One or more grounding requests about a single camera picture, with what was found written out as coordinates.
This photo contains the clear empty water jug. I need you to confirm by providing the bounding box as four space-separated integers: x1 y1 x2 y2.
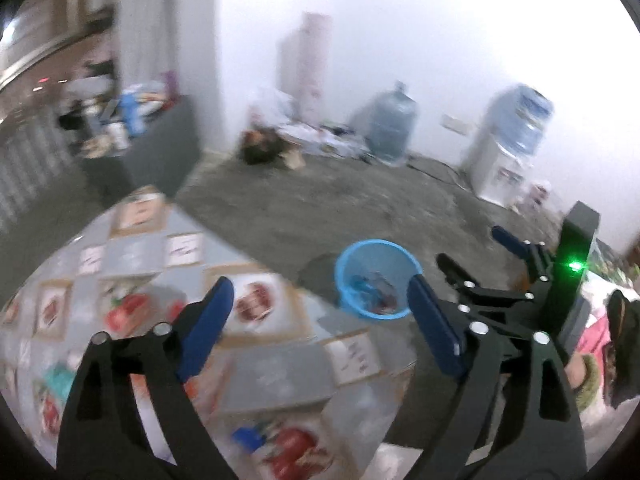
366 80 418 166

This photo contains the person's right forearm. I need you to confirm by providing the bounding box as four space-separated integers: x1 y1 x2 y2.
565 350 603 411

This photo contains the white curtain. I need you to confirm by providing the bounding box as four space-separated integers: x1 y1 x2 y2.
117 0 181 96

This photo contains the pink cloth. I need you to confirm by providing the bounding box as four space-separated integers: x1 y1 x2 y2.
575 280 621 361

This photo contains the black power cable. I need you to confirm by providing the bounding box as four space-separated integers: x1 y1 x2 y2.
407 157 468 186

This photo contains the metal window railing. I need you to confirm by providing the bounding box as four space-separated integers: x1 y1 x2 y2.
0 100 76 231

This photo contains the blue plastic wastebasket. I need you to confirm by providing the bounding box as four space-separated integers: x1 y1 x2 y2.
335 240 423 321

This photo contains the blue labelled water bottle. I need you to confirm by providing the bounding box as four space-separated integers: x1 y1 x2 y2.
487 84 555 156

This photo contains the printed tablecloth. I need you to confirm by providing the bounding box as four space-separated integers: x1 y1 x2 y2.
0 185 418 471

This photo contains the dark bag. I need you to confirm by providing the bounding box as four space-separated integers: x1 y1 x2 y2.
239 127 291 166

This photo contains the pile of clutter by wall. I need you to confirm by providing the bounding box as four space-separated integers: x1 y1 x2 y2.
290 122 371 158

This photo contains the tall pink white board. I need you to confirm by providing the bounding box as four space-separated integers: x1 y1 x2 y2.
277 10 333 123

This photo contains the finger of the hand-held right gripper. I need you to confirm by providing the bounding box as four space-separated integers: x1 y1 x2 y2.
491 226 557 283
436 253 541 322

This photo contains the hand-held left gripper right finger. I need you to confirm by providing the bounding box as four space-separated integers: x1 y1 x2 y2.
405 272 588 480

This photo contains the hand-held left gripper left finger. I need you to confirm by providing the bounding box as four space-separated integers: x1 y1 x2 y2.
56 276 238 480

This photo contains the cardboard scrap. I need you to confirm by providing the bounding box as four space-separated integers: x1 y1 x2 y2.
282 145 307 170

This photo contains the white water dispenser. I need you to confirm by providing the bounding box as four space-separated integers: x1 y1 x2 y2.
462 135 531 208

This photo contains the white plastic bag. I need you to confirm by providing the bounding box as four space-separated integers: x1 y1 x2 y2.
247 85 296 128

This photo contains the pink plastic bag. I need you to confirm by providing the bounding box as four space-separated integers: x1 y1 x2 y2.
517 180 553 211

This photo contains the grey cabinet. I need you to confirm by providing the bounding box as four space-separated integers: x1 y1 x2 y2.
82 95 198 198

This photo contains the white wall socket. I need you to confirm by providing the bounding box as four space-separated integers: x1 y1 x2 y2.
440 114 473 136

